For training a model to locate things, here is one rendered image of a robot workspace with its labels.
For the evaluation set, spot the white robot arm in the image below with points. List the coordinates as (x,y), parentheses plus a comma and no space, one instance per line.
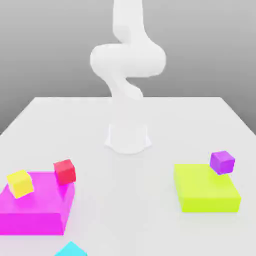
(128,60)

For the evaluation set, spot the small red cube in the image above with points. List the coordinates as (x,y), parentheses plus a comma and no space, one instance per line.
(65,173)

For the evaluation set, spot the small purple cube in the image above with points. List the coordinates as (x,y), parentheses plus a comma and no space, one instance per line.
(222,162)

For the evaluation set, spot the small yellow cube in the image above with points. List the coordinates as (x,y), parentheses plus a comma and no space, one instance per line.
(20,184)

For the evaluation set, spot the small cyan cube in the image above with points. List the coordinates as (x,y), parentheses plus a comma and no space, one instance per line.
(71,250)

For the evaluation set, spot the large lime box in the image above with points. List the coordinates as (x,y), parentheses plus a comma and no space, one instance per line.
(204,190)

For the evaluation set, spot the large magenta box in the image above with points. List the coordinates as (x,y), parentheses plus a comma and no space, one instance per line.
(36,210)

